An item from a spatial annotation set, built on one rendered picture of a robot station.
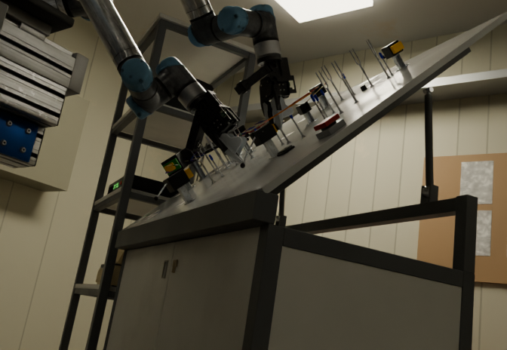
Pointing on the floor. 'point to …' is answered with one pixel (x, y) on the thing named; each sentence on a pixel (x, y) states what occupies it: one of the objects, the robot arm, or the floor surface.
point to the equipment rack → (215, 63)
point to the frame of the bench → (261, 277)
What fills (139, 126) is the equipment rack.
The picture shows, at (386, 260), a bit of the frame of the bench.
